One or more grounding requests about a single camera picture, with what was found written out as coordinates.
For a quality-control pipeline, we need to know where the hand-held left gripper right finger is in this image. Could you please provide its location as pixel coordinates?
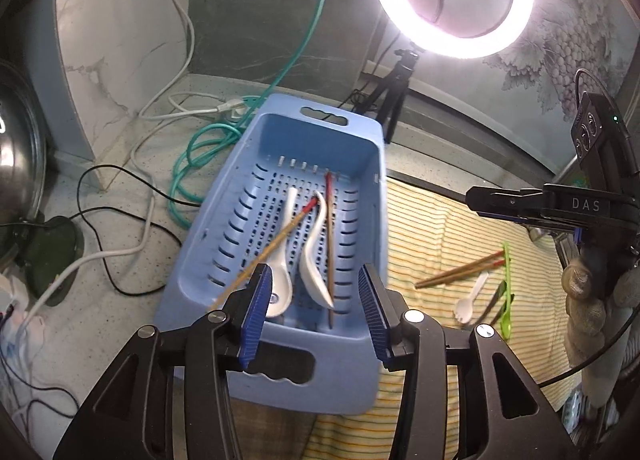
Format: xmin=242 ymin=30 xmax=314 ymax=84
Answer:
xmin=360 ymin=264 xmax=576 ymax=460

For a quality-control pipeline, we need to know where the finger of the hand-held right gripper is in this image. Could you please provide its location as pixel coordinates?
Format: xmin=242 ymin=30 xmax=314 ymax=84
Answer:
xmin=465 ymin=185 xmax=551 ymax=216
xmin=477 ymin=213 xmax=583 ymax=243

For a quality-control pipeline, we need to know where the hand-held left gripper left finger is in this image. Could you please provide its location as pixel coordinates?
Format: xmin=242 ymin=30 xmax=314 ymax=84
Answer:
xmin=52 ymin=264 xmax=281 ymax=460

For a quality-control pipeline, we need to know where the white ceramic spoon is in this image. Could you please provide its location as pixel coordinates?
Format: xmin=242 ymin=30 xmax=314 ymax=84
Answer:
xmin=265 ymin=187 xmax=301 ymax=318
xmin=299 ymin=190 xmax=336 ymax=306

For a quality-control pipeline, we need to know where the blue plastic basket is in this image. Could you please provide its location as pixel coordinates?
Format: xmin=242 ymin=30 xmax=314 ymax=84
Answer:
xmin=154 ymin=93 xmax=388 ymax=416

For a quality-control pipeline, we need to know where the wooden chopstick red tip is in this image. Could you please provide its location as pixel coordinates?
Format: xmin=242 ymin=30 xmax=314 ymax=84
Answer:
xmin=207 ymin=197 xmax=318 ymax=313
xmin=414 ymin=250 xmax=506 ymax=287
xmin=416 ymin=256 xmax=507 ymax=290
xmin=325 ymin=171 xmax=337 ymax=326

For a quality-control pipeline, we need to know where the small white plastic fork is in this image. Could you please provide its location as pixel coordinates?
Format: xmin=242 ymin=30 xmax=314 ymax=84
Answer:
xmin=454 ymin=271 xmax=489 ymax=325

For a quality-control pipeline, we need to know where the green plastic spoon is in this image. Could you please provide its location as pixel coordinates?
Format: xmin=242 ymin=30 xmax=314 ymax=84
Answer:
xmin=497 ymin=241 xmax=517 ymax=342

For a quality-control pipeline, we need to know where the person's right forearm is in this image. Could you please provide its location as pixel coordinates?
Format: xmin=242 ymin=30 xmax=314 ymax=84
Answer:
xmin=567 ymin=333 xmax=640 ymax=407

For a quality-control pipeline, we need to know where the person's right hand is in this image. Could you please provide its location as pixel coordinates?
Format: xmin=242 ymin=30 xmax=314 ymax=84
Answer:
xmin=562 ymin=260 xmax=640 ymax=342

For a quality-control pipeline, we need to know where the yellow striped cloth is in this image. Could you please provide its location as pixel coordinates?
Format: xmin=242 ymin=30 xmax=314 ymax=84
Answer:
xmin=302 ymin=175 xmax=588 ymax=460

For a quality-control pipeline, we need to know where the black tripod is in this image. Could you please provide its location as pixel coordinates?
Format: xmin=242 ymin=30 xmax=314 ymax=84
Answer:
xmin=370 ymin=48 xmax=421 ymax=143

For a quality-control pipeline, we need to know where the dark green round disc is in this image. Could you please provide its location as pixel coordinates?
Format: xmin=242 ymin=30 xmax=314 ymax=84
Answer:
xmin=22 ymin=215 xmax=85 ymax=302

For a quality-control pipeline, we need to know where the white power strip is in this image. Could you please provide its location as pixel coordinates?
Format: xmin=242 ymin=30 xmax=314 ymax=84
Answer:
xmin=0 ymin=273 xmax=48 ymax=341

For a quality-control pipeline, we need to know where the metal pot lid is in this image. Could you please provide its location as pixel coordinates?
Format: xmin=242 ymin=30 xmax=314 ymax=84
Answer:
xmin=0 ymin=60 xmax=48 ymax=261

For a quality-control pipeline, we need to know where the white ring light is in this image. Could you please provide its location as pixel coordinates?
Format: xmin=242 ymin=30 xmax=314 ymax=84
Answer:
xmin=371 ymin=0 xmax=535 ymax=60

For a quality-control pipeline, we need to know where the thick white cable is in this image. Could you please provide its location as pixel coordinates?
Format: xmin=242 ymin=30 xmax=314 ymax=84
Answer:
xmin=27 ymin=203 xmax=155 ymax=313

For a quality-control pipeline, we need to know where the black cable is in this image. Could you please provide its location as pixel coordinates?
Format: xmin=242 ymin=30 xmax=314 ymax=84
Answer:
xmin=0 ymin=164 xmax=185 ymax=297

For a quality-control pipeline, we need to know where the green hose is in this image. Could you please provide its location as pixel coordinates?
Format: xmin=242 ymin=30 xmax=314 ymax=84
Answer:
xmin=170 ymin=0 xmax=343 ymax=228

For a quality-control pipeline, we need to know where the thin white cable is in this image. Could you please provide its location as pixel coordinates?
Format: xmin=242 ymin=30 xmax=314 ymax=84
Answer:
xmin=132 ymin=0 xmax=251 ymax=203

